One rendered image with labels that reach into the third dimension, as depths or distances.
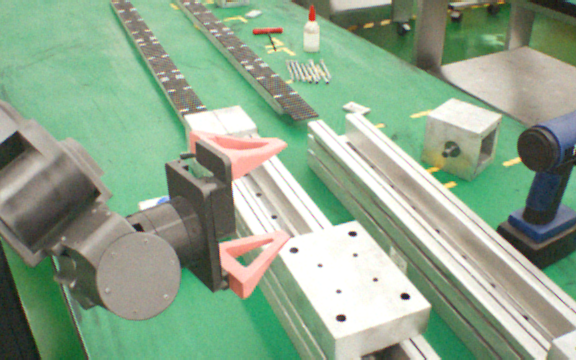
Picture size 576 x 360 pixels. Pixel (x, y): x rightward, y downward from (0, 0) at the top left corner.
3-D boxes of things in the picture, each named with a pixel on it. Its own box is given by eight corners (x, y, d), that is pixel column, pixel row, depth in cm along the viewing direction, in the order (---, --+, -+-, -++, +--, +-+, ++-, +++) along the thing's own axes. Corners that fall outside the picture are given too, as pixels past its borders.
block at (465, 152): (413, 167, 107) (419, 119, 102) (445, 143, 115) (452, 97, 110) (463, 187, 102) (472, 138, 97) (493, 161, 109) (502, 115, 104)
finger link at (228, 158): (306, 131, 50) (208, 165, 45) (307, 205, 54) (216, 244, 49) (259, 107, 55) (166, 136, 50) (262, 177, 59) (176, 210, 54)
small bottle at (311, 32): (303, 53, 153) (304, 7, 147) (304, 47, 156) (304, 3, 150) (318, 53, 153) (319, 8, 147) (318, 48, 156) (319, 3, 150)
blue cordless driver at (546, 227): (484, 251, 88) (513, 118, 76) (568, 210, 96) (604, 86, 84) (523, 281, 82) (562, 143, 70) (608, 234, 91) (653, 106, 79)
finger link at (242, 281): (307, 204, 54) (216, 243, 49) (308, 269, 57) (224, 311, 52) (262, 175, 58) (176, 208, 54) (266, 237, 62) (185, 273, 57)
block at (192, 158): (175, 166, 108) (170, 118, 103) (241, 152, 112) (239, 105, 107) (189, 192, 101) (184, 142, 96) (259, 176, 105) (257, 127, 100)
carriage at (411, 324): (272, 286, 74) (271, 242, 70) (353, 262, 77) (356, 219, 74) (332, 384, 61) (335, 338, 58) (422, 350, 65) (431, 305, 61)
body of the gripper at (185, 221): (223, 182, 47) (136, 215, 43) (233, 286, 52) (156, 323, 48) (183, 154, 52) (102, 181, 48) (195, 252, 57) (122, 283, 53)
